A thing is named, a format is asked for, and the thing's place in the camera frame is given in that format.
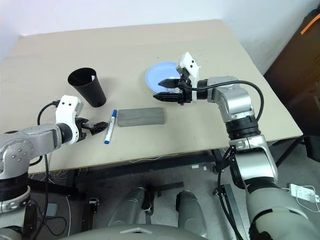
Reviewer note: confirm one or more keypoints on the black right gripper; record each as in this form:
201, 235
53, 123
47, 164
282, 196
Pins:
186, 93

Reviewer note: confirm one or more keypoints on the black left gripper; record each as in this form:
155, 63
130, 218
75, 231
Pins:
82, 127

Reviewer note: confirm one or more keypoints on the blue round plate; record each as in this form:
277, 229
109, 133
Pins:
160, 73

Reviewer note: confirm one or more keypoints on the grey glasses case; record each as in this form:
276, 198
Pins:
141, 117

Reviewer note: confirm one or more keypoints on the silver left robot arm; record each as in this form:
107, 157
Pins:
32, 137

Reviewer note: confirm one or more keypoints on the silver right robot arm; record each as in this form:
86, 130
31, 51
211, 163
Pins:
235, 100

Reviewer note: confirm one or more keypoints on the white marker with blue cap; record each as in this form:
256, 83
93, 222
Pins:
110, 126

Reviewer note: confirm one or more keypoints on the black plastic cup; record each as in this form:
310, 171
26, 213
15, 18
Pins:
90, 92

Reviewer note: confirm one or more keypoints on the grey left robot leg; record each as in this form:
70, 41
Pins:
127, 207

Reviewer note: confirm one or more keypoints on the grey robot leg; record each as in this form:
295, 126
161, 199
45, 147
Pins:
127, 207
192, 212

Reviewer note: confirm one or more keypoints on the grey robot torso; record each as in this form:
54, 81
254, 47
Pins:
100, 233

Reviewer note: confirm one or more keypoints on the grey right robot leg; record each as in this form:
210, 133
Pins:
192, 212

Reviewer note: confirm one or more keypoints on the black metal floor beam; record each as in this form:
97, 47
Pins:
231, 200

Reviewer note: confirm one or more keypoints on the brown wooden cabinet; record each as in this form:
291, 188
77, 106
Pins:
300, 75

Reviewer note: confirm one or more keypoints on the orange tape strip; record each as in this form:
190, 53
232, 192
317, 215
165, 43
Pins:
308, 26

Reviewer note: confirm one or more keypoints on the white power strip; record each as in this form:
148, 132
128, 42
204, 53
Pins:
303, 193

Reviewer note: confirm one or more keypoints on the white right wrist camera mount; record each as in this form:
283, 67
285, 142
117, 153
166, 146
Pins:
191, 66

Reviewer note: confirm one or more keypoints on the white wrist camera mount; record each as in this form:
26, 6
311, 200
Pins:
191, 66
66, 110

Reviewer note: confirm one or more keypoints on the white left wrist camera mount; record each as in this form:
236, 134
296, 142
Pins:
66, 110

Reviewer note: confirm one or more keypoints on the black table frame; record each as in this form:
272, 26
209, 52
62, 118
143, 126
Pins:
175, 162

